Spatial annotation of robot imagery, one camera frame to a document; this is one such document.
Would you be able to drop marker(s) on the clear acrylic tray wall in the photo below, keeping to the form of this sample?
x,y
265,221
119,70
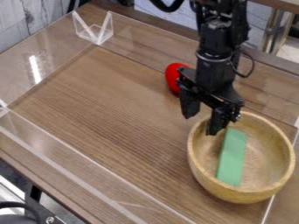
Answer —
x,y
99,195

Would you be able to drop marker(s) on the red plush strawberry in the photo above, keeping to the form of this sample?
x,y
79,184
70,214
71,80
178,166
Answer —
x,y
171,75

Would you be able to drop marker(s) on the black table frame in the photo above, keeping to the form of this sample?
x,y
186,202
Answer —
x,y
24,210

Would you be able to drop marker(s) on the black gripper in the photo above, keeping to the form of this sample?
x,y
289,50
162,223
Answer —
x,y
208,85

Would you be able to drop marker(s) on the wooden bowl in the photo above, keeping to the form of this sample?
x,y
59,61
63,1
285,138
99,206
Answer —
x,y
245,164

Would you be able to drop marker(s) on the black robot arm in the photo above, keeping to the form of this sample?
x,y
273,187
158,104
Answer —
x,y
223,28

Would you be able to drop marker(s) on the clear acrylic corner bracket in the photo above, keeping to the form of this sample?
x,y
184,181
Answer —
x,y
94,33

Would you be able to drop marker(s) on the green rectangular block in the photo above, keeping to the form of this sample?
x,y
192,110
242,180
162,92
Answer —
x,y
231,157

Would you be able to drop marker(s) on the metal leg in background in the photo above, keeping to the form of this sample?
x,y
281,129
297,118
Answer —
x,y
277,30

